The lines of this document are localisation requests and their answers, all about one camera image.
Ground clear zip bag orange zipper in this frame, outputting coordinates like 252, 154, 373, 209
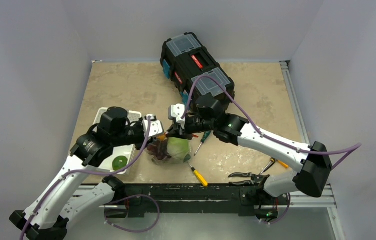
146, 135, 194, 166

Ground white plastic basket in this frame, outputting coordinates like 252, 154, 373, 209
93, 107, 143, 176

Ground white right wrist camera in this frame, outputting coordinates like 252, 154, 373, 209
168, 103, 186, 129

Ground black toolbox clear lids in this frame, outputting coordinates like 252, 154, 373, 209
160, 32, 235, 112

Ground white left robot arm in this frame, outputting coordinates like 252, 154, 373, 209
9, 107, 164, 240

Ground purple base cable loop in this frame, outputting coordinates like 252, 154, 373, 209
104, 194, 161, 233

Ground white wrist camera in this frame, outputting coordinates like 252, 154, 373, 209
142, 114, 165, 138
168, 103, 186, 129

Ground black pliers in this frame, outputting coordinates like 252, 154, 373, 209
228, 172, 270, 186

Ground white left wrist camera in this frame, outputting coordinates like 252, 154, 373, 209
142, 114, 165, 138

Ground yellow handled screwdriver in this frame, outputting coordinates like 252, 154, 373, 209
187, 162, 209, 187

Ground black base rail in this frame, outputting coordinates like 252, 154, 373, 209
106, 183, 290, 220

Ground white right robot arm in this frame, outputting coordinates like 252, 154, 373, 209
168, 96, 333, 204

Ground green handled screwdriver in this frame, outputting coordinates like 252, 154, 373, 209
194, 131, 212, 156

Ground green bell pepper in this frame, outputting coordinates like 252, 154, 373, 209
111, 155, 128, 171

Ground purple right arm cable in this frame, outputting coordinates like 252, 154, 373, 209
181, 74, 363, 170

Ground red grape bunch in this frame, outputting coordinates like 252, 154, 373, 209
147, 140, 171, 163

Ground orange black screwdriver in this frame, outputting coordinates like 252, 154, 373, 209
260, 157, 289, 175

